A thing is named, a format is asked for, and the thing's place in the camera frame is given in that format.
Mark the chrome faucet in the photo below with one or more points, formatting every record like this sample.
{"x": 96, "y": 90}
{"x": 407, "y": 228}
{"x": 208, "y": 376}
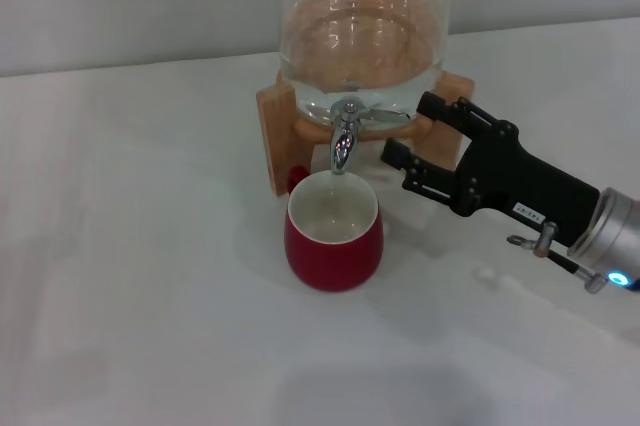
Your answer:
{"x": 345, "y": 146}

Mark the red ceramic cup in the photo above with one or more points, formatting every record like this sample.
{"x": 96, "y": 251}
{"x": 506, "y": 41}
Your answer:
{"x": 330, "y": 266}

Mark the glass water dispenser jar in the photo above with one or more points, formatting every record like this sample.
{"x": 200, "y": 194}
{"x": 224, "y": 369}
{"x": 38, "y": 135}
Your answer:
{"x": 360, "y": 46}

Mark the wooden dispenser stand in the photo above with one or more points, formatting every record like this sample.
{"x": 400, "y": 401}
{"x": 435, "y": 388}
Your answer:
{"x": 280, "y": 146}

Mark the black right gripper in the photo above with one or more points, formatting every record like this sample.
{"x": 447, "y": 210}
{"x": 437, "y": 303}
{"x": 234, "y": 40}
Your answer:
{"x": 510, "y": 181}

